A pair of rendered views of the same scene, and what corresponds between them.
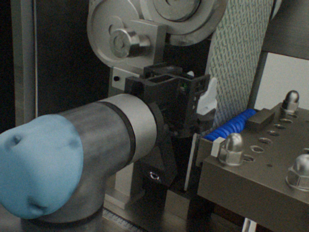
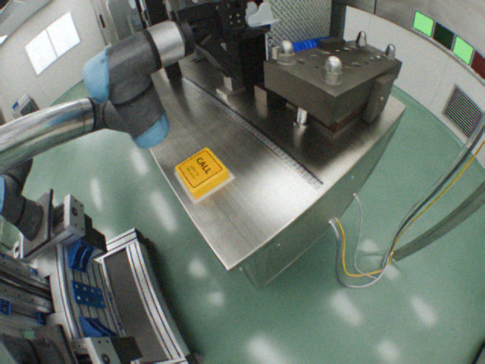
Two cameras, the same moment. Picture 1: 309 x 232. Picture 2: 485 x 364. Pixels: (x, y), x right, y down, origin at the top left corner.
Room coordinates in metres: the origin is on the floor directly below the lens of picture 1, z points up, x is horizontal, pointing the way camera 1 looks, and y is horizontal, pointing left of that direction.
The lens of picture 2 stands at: (0.11, -0.20, 1.19)
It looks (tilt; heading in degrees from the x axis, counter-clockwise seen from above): 56 degrees down; 30
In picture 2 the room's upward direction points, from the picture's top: 9 degrees counter-clockwise
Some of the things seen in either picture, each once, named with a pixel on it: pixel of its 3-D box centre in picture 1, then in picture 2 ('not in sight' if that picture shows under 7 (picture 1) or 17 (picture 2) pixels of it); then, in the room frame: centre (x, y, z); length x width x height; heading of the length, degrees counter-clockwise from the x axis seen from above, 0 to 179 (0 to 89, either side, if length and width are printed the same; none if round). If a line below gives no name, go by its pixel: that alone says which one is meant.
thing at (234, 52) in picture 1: (232, 78); (302, 10); (0.62, -0.13, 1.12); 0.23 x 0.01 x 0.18; 149
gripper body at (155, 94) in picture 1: (161, 106); (210, 23); (0.42, -0.01, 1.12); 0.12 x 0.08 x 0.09; 149
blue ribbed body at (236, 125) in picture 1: (232, 128); (308, 45); (0.61, -0.15, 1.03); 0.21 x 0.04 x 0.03; 149
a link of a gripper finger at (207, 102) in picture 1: (209, 96); (265, 16); (0.50, -0.08, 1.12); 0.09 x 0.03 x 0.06; 148
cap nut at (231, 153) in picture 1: (233, 147); (286, 51); (0.47, -0.12, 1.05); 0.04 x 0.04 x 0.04
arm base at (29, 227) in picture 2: not in sight; (25, 216); (-0.09, 0.59, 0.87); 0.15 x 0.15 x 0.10
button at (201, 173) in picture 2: not in sight; (201, 171); (0.27, -0.03, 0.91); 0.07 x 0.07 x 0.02; 59
